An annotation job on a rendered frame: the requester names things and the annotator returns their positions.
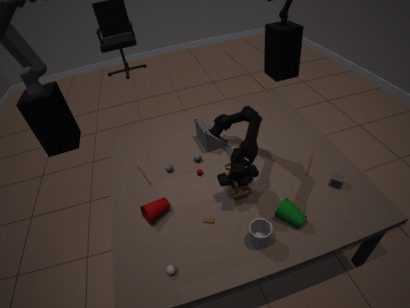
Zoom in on dark red cylinder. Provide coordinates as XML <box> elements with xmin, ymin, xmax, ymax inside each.
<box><xmin>140</xmin><ymin>198</ymin><xmax>170</xmax><ymax>224</ymax></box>

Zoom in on green plastic cup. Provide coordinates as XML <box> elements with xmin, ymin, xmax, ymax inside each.
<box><xmin>275</xmin><ymin>198</ymin><xmax>307</xmax><ymax>228</ymax></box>

